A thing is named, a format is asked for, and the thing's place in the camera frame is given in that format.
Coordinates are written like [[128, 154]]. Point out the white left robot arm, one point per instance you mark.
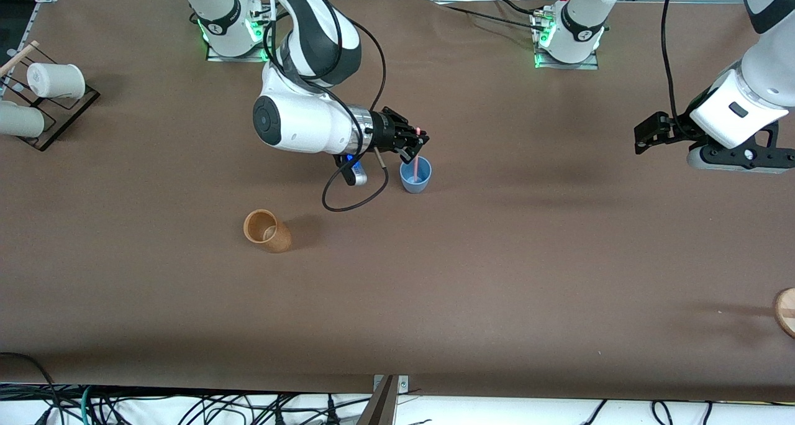
[[584, 21]]

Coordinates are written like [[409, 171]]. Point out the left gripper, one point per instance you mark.
[[677, 128]]

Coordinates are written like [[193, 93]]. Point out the round wooden board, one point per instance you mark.
[[786, 313]]

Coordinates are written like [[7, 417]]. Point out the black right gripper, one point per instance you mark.
[[386, 133]]

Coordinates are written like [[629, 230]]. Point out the metal table edge bracket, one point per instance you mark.
[[402, 383]]

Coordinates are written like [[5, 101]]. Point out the brown wooden cup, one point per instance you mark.
[[273, 235]]

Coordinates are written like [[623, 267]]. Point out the white cup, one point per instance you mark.
[[59, 80], [18, 119]]

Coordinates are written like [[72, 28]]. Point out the blue plastic cup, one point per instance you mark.
[[415, 182]]

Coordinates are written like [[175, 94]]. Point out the pink straw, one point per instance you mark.
[[416, 164]]

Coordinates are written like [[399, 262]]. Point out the wooden stick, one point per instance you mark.
[[18, 57]]

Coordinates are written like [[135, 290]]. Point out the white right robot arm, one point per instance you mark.
[[304, 123]]

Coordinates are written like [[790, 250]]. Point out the dark angled pole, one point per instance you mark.
[[380, 406]]

